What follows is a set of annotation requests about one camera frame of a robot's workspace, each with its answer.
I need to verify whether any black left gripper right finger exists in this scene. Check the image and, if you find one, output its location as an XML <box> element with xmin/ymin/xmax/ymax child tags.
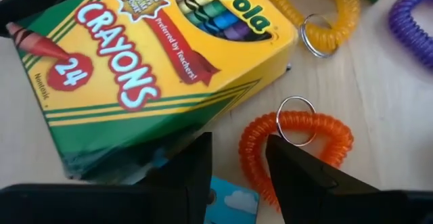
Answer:
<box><xmin>265</xmin><ymin>134</ymin><xmax>409</xmax><ymax>224</ymax></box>

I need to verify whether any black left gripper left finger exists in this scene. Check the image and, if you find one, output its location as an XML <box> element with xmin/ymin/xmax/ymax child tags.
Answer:
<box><xmin>141</xmin><ymin>132</ymin><xmax>213</xmax><ymax>224</ymax></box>

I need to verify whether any green blue snack packet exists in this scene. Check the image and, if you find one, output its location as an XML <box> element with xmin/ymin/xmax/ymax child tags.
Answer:
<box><xmin>204</xmin><ymin>175</ymin><xmax>260</xmax><ymax>224</ymax></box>

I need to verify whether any orange coil wrist keychain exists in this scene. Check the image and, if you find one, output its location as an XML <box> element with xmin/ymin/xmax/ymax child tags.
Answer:
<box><xmin>238</xmin><ymin>95</ymin><xmax>355</xmax><ymax>213</ymax></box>

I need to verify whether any yellow Crayola crayon box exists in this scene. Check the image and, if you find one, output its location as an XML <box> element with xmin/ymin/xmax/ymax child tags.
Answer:
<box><xmin>5</xmin><ymin>0</ymin><xmax>299</xmax><ymax>181</ymax></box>

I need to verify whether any yellow coil wrist keychain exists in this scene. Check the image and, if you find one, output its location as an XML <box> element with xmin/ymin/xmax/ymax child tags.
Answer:
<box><xmin>263</xmin><ymin>0</ymin><xmax>362</xmax><ymax>59</ymax></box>

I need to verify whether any purple coil wrist keychain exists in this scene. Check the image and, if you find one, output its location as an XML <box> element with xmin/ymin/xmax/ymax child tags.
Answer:
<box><xmin>388</xmin><ymin>0</ymin><xmax>433</xmax><ymax>71</ymax></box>

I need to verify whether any black binder clip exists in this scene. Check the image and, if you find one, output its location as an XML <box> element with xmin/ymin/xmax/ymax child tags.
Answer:
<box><xmin>0</xmin><ymin>0</ymin><xmax>89</xmax><ymax>38</ymax></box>

